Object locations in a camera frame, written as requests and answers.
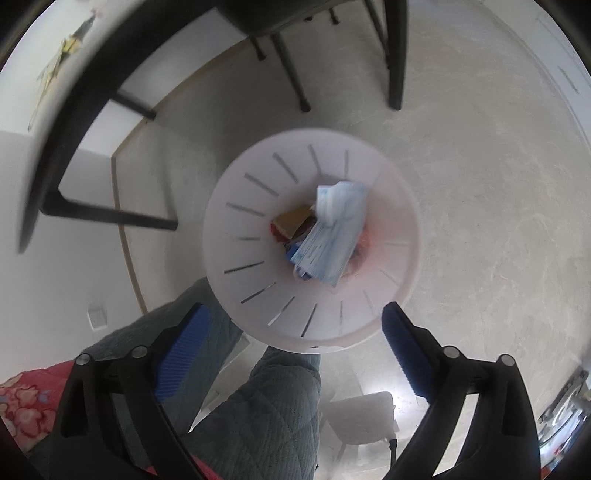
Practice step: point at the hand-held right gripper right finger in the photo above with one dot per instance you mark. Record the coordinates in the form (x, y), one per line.
(406, 353)

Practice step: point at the pink floral jacket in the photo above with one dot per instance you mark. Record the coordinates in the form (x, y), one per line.
(27, 406)

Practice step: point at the shiny metal object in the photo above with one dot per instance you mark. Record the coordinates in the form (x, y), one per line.
(561, 415)

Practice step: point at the blue face mask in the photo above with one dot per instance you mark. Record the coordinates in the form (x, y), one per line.
(328, 244)

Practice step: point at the grey quilted pants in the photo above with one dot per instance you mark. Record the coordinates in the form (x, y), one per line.
(268, 415)

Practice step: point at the white slotted waste bin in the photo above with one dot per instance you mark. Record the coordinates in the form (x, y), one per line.
(249, 221)

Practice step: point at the yellow sticky notes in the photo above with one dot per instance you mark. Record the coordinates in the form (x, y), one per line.
(71, 46)

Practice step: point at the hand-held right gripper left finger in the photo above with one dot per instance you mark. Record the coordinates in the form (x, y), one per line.
(184, 353)

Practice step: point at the grey chair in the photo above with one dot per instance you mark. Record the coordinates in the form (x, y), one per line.
(323, 14)

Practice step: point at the white wall socket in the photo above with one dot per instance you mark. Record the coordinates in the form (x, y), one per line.
(97, 317)

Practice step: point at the black table frame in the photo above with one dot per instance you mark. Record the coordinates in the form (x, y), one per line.
(69, 115)

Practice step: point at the brown paper bag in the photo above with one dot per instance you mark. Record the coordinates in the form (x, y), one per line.
(293, 219)

